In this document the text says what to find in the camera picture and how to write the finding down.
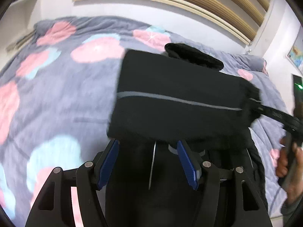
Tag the person's right hand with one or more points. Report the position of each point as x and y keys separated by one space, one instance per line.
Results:
x=298 y=182

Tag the black jacket with grey stripe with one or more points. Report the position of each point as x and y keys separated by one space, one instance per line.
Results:
x=177 y=87

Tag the grey blanket with pink print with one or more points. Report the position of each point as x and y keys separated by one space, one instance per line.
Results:
x=71 y=94

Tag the person's right forearm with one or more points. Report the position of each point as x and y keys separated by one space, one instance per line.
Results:
x=292 y=214

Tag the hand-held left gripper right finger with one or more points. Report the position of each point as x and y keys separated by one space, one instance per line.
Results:
x=187 y=166

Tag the wooden slatted headboard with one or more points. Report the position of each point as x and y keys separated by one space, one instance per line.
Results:
x=189 y=0

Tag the wall poster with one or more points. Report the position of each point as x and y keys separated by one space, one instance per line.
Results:
x=297 y=56

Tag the white shelf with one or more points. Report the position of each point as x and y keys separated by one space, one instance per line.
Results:
x=21 y=16

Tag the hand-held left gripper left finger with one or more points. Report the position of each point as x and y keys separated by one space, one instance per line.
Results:
x=108 y=166

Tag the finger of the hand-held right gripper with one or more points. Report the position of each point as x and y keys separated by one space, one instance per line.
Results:
x=272 y=113

